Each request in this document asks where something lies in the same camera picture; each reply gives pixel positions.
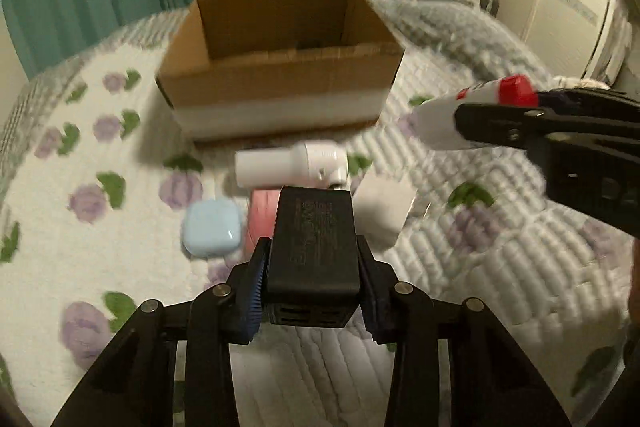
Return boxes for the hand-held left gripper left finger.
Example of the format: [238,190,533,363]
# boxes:
[51,237,272,427]

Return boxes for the white bottle with red cap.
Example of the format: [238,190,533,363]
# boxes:
[411,75,540,150]

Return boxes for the light blue earbud case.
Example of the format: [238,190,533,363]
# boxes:
[181,200,243,261]

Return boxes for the cardboard box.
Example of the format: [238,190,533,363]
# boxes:
[155,0,406,144]

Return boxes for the pink box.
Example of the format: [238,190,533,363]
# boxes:
[243,189,281,264]

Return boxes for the grey checked blanket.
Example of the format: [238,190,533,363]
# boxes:
[364,0,566,90]

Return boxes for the white square box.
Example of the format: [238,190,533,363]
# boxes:
[352,174,418,253]

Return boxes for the floral quilted blanket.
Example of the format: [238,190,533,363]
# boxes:
[0,0,636,427]

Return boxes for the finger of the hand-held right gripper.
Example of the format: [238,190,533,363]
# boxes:
[454,88,640,152]

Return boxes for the black power adapter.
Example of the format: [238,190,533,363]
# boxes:
[262,186,362,327]

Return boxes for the white cylindrical device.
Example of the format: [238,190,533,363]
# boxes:
[235,142,348,188]

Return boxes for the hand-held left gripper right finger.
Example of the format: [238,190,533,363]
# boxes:
[356,237,573,427]

